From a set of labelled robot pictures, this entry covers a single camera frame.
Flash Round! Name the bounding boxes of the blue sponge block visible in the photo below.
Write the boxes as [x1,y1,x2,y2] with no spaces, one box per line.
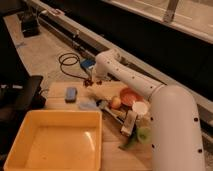
[65,87,77,103]

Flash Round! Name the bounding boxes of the peach colored fruit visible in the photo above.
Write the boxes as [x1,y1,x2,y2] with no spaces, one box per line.
[109,96,121,109]

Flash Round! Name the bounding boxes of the yellow plastic tray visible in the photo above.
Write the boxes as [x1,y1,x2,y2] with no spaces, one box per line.
[4,110,102,171]

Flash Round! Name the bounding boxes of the white cup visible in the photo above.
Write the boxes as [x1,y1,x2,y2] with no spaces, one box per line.
[132,101,148,116]

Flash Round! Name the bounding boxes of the dark red grape bunch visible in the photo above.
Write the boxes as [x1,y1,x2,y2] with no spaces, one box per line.
[83,79,102,87]

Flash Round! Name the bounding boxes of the black handled brush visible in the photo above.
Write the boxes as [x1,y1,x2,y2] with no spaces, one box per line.
[96,100,123,124]

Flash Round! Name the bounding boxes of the black device on floor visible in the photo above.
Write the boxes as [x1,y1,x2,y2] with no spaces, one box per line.
[18,12,40,37]

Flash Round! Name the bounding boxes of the blue electronic box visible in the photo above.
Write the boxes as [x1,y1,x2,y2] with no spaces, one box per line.
[80,59,95,70]

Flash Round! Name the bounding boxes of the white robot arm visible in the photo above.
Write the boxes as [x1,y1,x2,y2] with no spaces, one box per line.
[92,49,205,171]

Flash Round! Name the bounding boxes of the orange bowl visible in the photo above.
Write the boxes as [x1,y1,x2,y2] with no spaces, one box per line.
[120,87,143,107]

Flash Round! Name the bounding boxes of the black coiled cable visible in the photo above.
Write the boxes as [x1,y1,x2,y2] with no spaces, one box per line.
[58,52,93,83]

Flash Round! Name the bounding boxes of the long metal rail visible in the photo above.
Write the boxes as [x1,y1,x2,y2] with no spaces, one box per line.
[25,0,213,116]

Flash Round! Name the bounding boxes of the wooden block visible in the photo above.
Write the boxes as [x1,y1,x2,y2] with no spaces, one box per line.
[121,110,137,136]

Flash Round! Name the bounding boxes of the light blue cloth piece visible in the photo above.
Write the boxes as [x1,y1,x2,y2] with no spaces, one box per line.
[78,102,98,111]

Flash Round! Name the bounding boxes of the wooden board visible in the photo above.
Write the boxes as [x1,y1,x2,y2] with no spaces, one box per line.
[45,81,152,171]

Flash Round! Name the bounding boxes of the black chair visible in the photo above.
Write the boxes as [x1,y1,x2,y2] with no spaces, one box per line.
[0,75,46,129]

